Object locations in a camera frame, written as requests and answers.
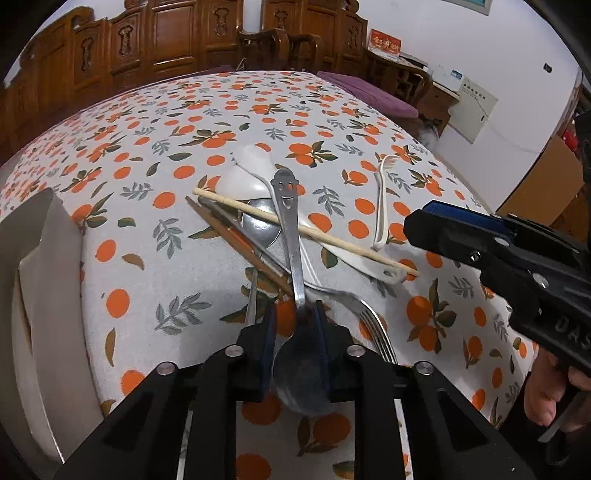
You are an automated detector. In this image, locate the stainless steel tray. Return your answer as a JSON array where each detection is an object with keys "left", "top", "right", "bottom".
[{"left": 0, "top": 187, "right": 112, "bottom": 466}]

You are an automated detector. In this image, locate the wooden side table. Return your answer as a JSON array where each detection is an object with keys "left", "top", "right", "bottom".
[{"left": 365, "top": 48, "right": 452, "bottom": 136}]

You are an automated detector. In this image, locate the white plastic fork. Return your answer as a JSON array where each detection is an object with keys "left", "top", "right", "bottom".
[{"left": 372, "top": 154, "right": 402, "bottom": 253}]

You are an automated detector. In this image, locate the wooden armchair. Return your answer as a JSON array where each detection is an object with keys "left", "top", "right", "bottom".
[{"left": 236, "top": 27, "right": 325, "bottom": 75}]

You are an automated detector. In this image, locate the light bamboo chopstick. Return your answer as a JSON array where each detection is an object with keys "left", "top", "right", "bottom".
[{"left": 192, "top": 187, "right": 422, "bottom": 278}]

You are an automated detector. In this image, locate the white rice paddle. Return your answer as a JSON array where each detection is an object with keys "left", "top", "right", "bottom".
[{"left": 216, "top": 172, "right": 408, "bottom": 284}]

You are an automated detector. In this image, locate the red sign card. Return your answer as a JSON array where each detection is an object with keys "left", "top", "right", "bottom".
[{"left": 368, "top": 28, "right": 403, "bottom": 64}]

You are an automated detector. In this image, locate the orange fruit print tablecloth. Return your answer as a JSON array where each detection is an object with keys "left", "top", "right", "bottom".
[{"left": 0, "top": 69, "right": 540, "bottom": 480}]

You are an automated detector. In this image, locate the person's right hand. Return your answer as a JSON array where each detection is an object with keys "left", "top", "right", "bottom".
[{"left": 523, "top": 344, "right": 591, "bottom": 428}]

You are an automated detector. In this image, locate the brown wooden panel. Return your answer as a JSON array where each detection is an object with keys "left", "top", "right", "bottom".
[{"left": 496, "top": 135, "right": 586, "bottom": 228}]

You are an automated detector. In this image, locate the white wall panel box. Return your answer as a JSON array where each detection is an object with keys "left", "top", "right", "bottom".
[{"left": 447, "top": 83, "right": 500, "bottom": 145}]

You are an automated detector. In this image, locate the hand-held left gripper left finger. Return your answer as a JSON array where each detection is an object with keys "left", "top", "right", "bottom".
[{"left": 53, "top": 302, "right": 278, "bottom": 480}]

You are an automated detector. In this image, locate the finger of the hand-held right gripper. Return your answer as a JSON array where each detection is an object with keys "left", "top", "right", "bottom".
[
  {"left": 424, "top": 199, "right": 514, "bottom": 246},
  {"left": 403, "top": 209, "right": 546, "bottom": 306}
]

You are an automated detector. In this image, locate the white box with blue label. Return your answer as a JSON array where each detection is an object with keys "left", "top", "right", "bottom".
[{"left": 434, "top": 67, "right": 465, "bottom": 96}]

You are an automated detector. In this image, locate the small purple seat cushion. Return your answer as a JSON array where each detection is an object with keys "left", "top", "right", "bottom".
[{"left": 316, "top": 69, "right": 420, "bottom": 120}]

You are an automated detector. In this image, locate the carved wooden chair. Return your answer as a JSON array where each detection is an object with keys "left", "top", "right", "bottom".
[{"left": 261, "top": 0, "right": 370, "bottom": 73}]

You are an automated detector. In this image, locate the carved wooden sofa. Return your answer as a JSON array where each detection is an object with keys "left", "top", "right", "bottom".
[{"left": 0, "top": 0, "right": 243, "bottom": 145}]

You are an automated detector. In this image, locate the smiley face metal spoon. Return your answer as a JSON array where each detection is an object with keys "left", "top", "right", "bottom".
[{"left": 270, "top": 168, "right": 343, "bottom": 417}]

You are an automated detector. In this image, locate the brown wooden chopstick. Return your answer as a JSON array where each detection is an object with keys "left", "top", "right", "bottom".
[
  {"left": 198, "top": 198, "right": 296, "bottom": 284},
  {"left": 185, "top": 196, "right": 295, "bottom": 297}
]

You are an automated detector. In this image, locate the thin wall cable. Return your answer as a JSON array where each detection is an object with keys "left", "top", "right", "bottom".
[{"left": 482, "top": 121, "right": 557, "bottom": 157}]

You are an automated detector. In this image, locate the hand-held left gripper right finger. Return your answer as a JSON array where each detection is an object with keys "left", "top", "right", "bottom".
[{"left": 314, "top": 300, "right": 537, "bottom": 480}]

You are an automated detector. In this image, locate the plain metal spoon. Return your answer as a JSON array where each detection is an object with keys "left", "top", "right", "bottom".
[{"left": 239, "top": 198, "right": 286, "bottom": 326}]

